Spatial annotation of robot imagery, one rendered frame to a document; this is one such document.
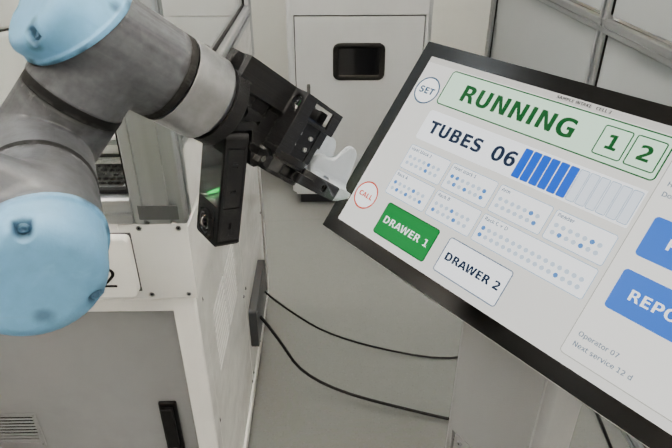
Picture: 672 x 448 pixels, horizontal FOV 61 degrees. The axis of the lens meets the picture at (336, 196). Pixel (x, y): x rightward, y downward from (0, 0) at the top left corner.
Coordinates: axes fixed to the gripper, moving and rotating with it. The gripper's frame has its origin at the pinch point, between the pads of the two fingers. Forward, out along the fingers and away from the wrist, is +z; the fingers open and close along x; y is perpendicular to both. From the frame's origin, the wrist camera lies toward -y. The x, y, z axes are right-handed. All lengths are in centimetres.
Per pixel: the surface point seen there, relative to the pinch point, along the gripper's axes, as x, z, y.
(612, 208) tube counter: -21.3, 14.8, 13.4
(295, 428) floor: 52, 90, -67
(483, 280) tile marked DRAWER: -12.9, 14.7, 0.0
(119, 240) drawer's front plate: 33.4, -1.0, -22.7
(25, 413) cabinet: 52, 11, -67
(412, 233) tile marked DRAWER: -1.1, 14.7, 0.5
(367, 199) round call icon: 8.3, 14.7, 1.3
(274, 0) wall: 295, 168, 85
